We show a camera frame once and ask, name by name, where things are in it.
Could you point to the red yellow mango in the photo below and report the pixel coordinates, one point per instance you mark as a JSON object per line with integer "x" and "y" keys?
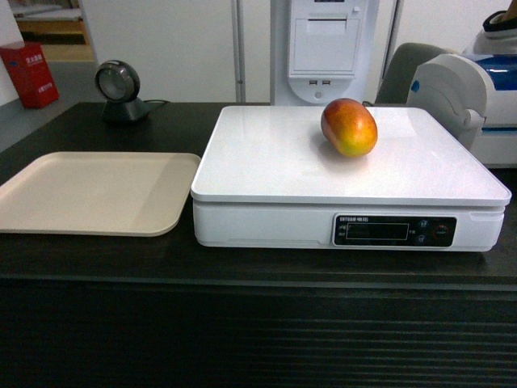
{"x": 349, "y": 127}

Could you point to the white checkout scale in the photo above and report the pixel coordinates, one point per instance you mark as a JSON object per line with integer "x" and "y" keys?
{"x": 269, "y": 178}

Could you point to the black checkout counter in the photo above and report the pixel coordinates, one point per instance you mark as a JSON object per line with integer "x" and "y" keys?
{"x": 86, "y": 311}

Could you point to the beige plastic tray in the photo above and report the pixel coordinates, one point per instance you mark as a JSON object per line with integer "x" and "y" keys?
{"x": 98, "y": 193}

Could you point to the white receipt printer kiosk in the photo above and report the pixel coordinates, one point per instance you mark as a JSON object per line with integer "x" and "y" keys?
{"x": 320, "y": 50}

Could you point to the grey chair back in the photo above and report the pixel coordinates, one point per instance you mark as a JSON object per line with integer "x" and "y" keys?
{"x": 395, "y": 86}

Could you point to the black barcode scanner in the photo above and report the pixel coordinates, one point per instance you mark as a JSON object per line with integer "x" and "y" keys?
{"x": 120, "y": 84}

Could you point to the white metal pole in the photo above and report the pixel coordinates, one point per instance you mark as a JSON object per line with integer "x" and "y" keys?
{"x": 238, "y": 50}

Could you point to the white label printer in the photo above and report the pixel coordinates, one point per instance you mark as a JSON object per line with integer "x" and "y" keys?
{"x": 456, "y": 90}

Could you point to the red fire extinguisher box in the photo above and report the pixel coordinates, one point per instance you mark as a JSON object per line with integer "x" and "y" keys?
{"x": 29, "y": 72}

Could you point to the blue white machine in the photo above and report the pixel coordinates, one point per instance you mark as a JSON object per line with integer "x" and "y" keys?
{"x": 497, "y": 41}

